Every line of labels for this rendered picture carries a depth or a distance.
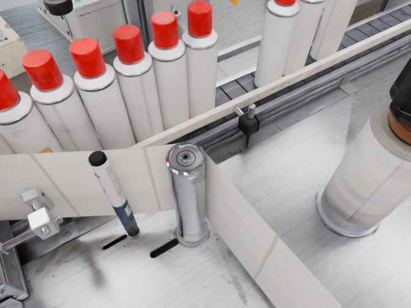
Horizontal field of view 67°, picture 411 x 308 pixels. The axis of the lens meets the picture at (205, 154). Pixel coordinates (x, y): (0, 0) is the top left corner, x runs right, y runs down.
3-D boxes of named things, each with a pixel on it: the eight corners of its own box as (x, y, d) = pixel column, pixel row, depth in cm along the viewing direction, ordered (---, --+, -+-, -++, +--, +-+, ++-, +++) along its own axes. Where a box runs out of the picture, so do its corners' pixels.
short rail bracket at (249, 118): (242, 158, 58) (251, 114, 48) (233, 147, 59) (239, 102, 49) (256, 151, 59) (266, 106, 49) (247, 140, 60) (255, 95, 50)
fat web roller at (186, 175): (185, 253, 42) (175, 186, 27) (170, 227, 45) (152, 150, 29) (213, 236, 44) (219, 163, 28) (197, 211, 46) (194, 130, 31)
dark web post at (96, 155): (130, 239, 43) (90, 167, 28) (125, 229, 44) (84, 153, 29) (141, 233, 44) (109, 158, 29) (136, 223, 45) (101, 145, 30)
